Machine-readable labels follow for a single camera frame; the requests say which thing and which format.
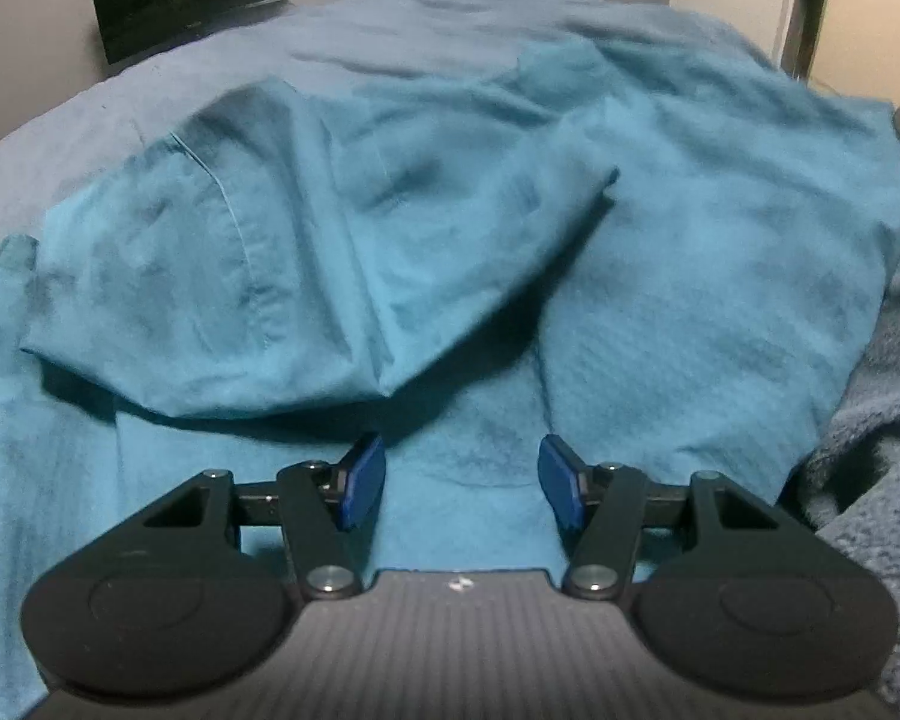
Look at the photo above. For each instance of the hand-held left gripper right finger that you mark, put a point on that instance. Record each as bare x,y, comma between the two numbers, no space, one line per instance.
559,480

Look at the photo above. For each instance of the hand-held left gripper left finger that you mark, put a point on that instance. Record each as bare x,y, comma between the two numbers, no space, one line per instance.
364,480

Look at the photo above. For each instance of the teal jacket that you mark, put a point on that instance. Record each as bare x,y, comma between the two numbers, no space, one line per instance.
682,240

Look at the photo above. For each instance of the grey-blue bed sheet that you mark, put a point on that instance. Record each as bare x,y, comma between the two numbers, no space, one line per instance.
82,135

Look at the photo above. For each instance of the black monitor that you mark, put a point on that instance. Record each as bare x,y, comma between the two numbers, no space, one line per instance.
180,0

